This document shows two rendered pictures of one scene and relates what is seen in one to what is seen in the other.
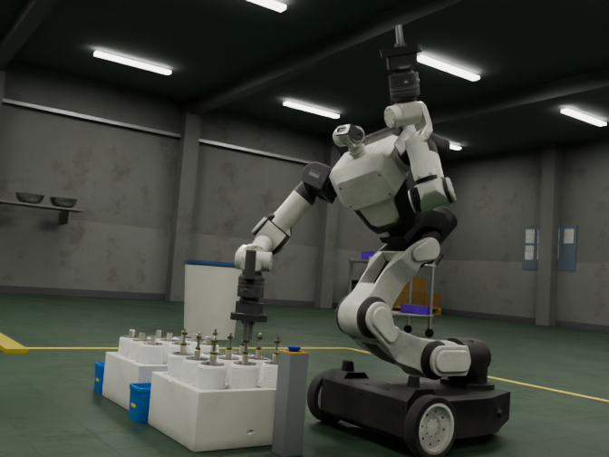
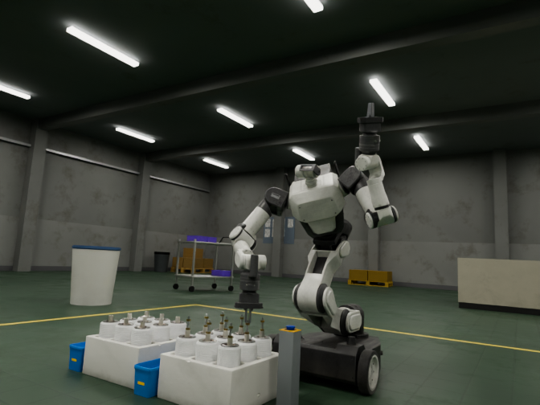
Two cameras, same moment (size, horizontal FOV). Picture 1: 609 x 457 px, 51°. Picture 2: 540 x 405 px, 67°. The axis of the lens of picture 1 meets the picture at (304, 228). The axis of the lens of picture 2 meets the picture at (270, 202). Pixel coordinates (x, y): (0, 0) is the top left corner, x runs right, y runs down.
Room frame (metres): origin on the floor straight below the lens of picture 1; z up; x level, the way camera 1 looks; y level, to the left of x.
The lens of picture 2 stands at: (0.44, 0.82, 0.61)
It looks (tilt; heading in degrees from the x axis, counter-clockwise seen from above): 8 degrees up; 337
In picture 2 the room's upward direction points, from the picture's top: 3 degrees clockwise
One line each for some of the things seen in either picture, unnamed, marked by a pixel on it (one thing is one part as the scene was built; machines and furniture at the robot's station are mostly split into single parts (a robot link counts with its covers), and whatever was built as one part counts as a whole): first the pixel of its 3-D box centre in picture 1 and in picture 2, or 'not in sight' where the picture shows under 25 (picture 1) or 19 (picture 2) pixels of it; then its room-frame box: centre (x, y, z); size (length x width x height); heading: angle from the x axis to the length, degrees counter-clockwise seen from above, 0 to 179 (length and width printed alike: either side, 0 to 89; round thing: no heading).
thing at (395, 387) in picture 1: (426, 382); (336, 337); (2.45, -0.50, 0.19); 0.64 x 0.52 x 0.33; 125
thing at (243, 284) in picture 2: (249, 302); (249, 293); (2.13, 0.16, 0.45); 0.13 x 0.10 x 0.12; 74
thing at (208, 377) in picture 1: (210, 393); (228, 368); (2.07, 0.26, 0.16); 0.10 x 0.10 x 0.18
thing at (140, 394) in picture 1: (170, 401); (165, 374); (2.41, 0.45, 0.06); 0.30 x 0.11 x 0.12; 125
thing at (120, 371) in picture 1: (165, 379); (141, 353); (2.67, 0.53, 0.09); 0.39 x 0.39 x 0.18; 35
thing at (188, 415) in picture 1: (224, 405); (222, 374); (2.23, 0.23, 0.09); 0.39 x 0.39 x 0.18; 34
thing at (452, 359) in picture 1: (433, 357); (339, 320); (2.46, -0.53, 0.28); 0.21 x 0.20 x 0.13; 125
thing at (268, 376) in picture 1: (273, 390); (260, 357); (2.20, 0.07, 0.16); 0.10 x 0.10 x 0.18
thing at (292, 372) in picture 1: (290, 402); (288, 368); (2.03, 0.00, 0.16); 0.07 x 0.07 x 0.31; 34
